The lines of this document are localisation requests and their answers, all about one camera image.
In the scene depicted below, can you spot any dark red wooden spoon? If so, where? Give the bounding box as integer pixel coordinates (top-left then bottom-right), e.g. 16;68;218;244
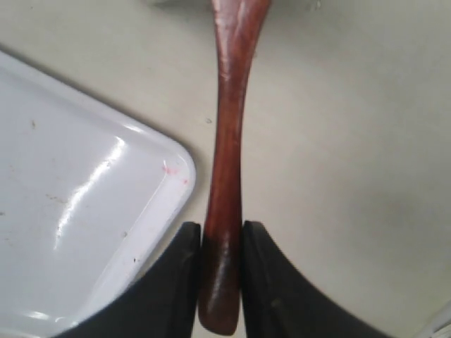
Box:
197;0;271;336

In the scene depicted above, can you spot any white plastic tray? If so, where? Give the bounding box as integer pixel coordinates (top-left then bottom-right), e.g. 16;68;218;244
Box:
1;54;196;337

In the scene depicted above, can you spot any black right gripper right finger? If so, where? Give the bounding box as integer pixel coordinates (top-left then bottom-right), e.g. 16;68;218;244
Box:
241;220;448;338

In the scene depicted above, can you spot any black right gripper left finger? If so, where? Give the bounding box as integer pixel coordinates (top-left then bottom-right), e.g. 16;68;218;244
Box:
58;222;201;338

